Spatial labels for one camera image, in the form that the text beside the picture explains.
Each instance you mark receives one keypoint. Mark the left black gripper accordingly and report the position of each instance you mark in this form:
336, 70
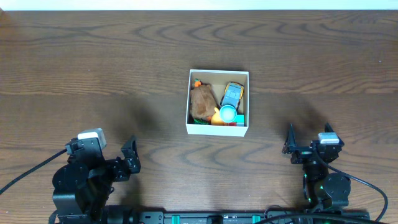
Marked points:
123, 168

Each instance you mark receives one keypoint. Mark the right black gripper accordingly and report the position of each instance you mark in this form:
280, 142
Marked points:
305, 152

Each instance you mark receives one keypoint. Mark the multicoloured puzzle cube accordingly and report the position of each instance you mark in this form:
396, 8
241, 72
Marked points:
238, 121

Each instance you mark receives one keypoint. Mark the green round spinner toy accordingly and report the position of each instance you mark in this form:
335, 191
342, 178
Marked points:
201, 122

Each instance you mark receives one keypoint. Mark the orange duck toy blue hat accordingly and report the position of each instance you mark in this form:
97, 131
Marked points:
226, 114

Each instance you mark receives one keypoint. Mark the brown plush toy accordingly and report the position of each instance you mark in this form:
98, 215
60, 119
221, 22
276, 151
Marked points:
202, 101

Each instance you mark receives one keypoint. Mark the yellow grey toy truck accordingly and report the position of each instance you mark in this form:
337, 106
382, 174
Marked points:
233, 93

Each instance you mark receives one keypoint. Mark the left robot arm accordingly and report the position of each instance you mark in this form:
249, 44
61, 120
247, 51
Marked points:
83, 186

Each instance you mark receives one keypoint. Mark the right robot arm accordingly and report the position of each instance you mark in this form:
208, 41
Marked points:
325, 191

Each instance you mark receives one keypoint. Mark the white cardboard box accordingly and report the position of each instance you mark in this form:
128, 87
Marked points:
218, 79

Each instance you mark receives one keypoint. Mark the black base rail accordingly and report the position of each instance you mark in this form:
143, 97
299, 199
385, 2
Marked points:
242, 217

